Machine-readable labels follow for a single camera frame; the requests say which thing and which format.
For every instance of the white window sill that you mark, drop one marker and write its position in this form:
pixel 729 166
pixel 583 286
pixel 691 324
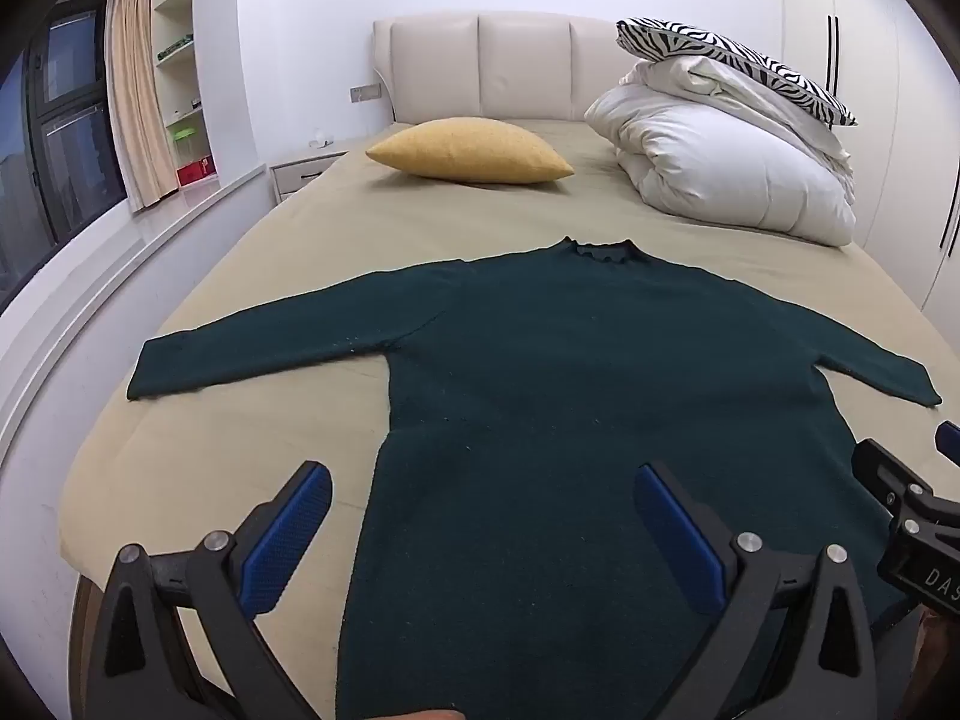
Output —
pixel 112 262

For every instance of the yellow pillow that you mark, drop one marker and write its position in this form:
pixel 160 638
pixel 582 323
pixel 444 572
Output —
pixel 469 150

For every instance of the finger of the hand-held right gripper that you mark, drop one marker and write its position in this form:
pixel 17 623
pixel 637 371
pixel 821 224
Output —
pixel 950 440
pixel 889 476

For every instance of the dark green sweater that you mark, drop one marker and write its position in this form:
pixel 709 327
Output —
pixel 540 390

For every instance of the green plastic item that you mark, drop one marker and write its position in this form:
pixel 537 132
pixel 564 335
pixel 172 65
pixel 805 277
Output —
pixel 184 136

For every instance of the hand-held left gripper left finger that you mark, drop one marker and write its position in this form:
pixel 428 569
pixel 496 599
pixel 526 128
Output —
pixel 289 540

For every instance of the zebra print pillow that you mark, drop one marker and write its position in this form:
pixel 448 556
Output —
pixel 720 49

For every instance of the beige curtain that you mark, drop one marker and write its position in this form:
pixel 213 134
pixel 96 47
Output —
pixel 135 90

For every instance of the bed with beige sheet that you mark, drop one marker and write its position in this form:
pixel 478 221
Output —
pixel 300 240

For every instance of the white wardrobe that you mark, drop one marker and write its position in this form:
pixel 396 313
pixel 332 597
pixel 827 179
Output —
pixel 877 90

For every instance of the red box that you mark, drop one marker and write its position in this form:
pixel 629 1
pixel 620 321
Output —
pixel 193 171

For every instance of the grey wall switch panel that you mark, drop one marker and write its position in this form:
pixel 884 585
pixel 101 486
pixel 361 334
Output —
pixel 365 93

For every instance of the white nightstand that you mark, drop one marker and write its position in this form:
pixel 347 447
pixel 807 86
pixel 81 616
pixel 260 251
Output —
pixel 300 172

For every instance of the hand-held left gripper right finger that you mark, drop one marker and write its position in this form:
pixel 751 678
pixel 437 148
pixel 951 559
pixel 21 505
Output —
pixel 679 536

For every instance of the dark framed window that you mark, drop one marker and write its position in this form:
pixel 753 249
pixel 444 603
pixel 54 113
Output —
pixel 71 135

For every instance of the white wall shelf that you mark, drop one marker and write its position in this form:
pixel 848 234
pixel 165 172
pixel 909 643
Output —
pixel 180 90

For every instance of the beige padded headboard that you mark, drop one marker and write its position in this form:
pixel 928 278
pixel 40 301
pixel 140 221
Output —
pixel 517 64

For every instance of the white folded duvet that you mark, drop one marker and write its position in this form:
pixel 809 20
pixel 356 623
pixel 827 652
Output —
pixel 712 157

